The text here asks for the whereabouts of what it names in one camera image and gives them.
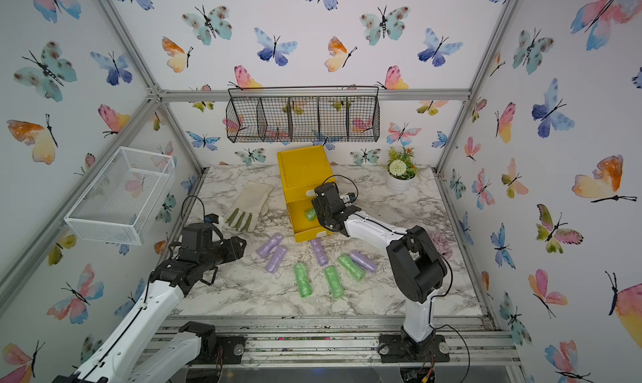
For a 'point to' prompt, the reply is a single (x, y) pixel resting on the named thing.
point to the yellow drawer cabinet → (303, 171)
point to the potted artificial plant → (401, 172)
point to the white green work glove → (243, 214)
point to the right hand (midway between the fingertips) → (314, 196)
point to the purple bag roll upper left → (268, 243)
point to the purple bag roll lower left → (277, 258)
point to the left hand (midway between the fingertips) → (241, 241)
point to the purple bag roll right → (364, 261)
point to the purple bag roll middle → (321, 255)
